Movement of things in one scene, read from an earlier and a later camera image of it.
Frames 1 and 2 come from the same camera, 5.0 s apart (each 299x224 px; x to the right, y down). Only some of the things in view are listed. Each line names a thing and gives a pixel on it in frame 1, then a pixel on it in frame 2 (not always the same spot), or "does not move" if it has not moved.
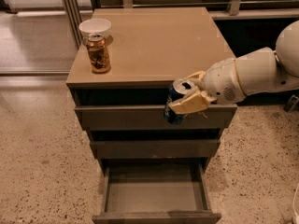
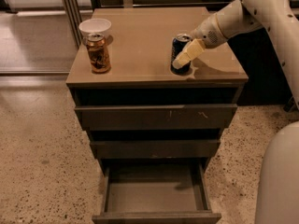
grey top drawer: [108, 118] does not move
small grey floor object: [291, 104] does not move
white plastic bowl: [97, 25] does not move
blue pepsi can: [177, 90] to [178, 42]
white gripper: [221, 80] to [206, 32]
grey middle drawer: [151, 149] does not move
